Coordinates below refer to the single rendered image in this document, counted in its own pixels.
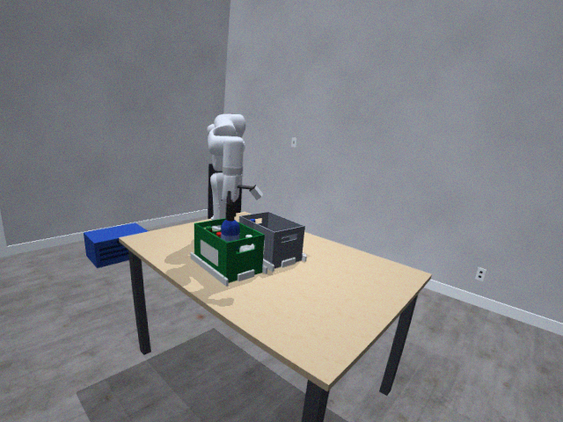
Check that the white bottle with grey label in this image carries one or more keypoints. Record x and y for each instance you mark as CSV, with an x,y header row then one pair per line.
x,y
247,247

